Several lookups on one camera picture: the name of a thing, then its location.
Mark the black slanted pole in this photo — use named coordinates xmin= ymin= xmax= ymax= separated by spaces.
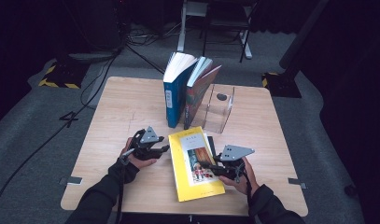
xmin=277 ymin=0 xmax=331 ymax=70

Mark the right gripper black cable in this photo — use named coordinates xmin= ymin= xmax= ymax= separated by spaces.
xmin=235 ymin=162 xmax=255 ymax=208

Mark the person's left hand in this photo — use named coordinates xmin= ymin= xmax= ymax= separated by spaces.
xmin=119 ymin=136 xmax=160 ymax=171

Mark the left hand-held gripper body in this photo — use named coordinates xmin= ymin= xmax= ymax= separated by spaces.
xmin=127 ymin=125 xmax=165 ymax=161

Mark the black metal chair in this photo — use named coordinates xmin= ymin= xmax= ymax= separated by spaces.
xmin=200 ymin=0 xmax=260 ymax=63

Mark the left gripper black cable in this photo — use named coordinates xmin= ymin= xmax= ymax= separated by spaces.
xmin=115 ymin=147 xmax=136 ymax=224

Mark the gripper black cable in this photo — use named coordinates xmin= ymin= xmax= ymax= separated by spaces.
xmin=235 ymin=162 xmax=255 ymax=208
xmin=115 ymin=147 xmax=136 ymax=224

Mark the dark equipment cabinet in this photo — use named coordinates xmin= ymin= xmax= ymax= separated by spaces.
xmin=61 ymin=0 xmax=130 ymax=55

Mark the black book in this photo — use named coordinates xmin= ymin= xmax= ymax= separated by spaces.
xmin=206 ymin=135 xmax=218 ymax=157

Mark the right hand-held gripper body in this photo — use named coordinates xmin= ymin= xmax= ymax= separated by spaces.
xmin=213 ymin=144 xmax=256 ymax=184

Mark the red illustrated book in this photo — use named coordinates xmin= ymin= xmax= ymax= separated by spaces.
xmin=183 ymin=56 xmax=222 ymax=131

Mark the white desk frame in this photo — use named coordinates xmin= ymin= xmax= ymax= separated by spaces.
xmin=176 ymin=0 xmax=254 ymax=61

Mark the bundle of floor cables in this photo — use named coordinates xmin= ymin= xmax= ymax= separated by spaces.
xmin=125 ymin=21 xmax=183 ymax=47

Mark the thin black floor cable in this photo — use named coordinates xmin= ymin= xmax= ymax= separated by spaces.
xmin=124 ymin=42 xmax=167 ymax=76

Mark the yellow book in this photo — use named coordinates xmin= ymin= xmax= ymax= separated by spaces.
xmin=167 ymin=125 xmax=227 ymax=203

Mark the long black floor cable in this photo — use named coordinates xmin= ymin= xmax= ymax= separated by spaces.
xmin=0 ymin=46 xmax=123 ymax=218

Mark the blue book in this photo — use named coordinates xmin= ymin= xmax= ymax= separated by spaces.
xmin=162 ymin=51 xmax=199 ymax=130

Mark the grey tape strip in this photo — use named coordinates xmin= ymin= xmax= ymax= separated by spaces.
xmin=58 ymin=175 xmax=84 ymax=187
xmin=287 ymin=177 xmax=308 ymax=190

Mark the black base with yellow stripes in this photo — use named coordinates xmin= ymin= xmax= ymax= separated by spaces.
xmin=260 ymin=71 xmax=303 ymax=100
xmin=37 ymin=60 xmax=91 ymax=90

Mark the person's right hand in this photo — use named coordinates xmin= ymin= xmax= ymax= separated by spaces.
xmin=218 ymin=156 xmax=261 ymax=197

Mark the clear acrylic book rack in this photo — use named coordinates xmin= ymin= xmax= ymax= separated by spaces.
xmin=190 ymin=82 xmax=236 ymax=134

